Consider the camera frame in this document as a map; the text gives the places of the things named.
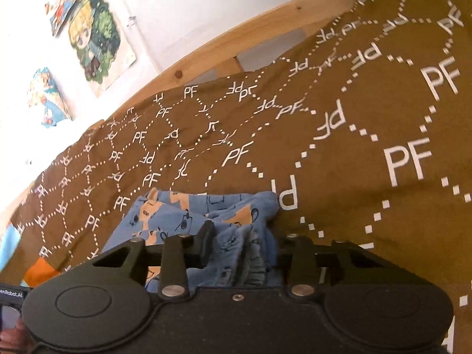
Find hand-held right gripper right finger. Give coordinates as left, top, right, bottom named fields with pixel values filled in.
left=276, top=234, right=392, bottom=300

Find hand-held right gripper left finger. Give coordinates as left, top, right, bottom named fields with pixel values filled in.
left=88, top=220, right=215, bottom=300

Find blue printed pants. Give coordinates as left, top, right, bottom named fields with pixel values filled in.
left=99, top=188, right=281, bottom=293

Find brown printed blanket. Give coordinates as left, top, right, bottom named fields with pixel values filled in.
left=0, top=0, right=472, bottom=354

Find wall poster with blond figure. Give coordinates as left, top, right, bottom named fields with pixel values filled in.
left=68, top=0, right=138, bottom=99

